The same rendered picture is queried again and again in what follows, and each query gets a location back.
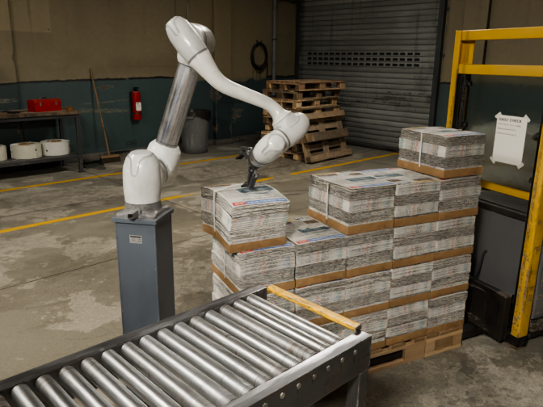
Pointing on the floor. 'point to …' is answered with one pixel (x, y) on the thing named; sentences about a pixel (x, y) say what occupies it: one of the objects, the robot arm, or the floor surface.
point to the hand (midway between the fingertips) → (242, 171)
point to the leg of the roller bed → (357, 390)
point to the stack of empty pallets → (296, 103)
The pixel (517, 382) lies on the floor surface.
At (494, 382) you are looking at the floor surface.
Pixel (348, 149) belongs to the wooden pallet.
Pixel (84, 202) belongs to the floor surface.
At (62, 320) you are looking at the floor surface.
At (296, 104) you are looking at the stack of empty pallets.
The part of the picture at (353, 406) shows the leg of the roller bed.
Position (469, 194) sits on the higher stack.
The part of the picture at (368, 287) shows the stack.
